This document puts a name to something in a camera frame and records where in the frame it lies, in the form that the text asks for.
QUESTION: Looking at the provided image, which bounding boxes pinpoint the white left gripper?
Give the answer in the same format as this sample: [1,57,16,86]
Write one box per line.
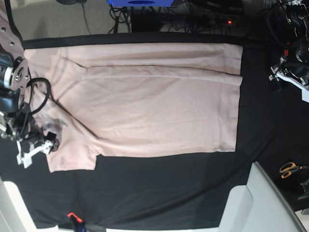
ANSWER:
[269,56,309,102]

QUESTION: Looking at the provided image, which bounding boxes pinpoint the white chair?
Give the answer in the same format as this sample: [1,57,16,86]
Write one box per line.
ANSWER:
[218,162,306,232]
[0,180,59,232]

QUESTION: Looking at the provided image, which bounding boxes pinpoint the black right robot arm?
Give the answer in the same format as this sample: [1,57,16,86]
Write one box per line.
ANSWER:
[0,0,59,168]

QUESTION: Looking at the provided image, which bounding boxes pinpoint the black table cloth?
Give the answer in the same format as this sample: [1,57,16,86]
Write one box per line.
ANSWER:
[0,43,309,230]

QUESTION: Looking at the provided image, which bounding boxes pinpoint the orange blue bottom clamp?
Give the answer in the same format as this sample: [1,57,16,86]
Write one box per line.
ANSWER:
[67,212,107,232]

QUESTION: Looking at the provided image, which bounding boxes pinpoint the blue plastic box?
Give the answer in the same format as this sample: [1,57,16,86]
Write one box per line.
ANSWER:
[107,0,174,7]

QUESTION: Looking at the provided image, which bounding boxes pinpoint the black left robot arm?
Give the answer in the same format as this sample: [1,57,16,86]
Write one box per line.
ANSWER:
[266,0,309,102]

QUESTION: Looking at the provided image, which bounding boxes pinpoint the white chair left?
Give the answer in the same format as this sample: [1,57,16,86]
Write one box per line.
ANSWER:
[0,180,59,232]

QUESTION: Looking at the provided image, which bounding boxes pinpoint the black device on side table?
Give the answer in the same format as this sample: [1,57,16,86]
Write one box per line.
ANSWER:
[297,179,309,201]

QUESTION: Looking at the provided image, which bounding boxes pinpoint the pink T-shirt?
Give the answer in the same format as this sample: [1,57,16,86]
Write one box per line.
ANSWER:
[24,43,243,172]

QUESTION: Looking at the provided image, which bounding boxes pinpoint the white chair right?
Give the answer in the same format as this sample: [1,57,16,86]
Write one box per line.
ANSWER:
[218,162,306,232]

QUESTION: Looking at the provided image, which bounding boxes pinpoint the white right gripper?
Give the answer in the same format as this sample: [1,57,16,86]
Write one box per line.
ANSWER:
[16,132,60,169]

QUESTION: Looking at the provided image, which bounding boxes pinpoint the orange handled scissors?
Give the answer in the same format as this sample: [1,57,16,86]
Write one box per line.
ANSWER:
[279,162,309,179]

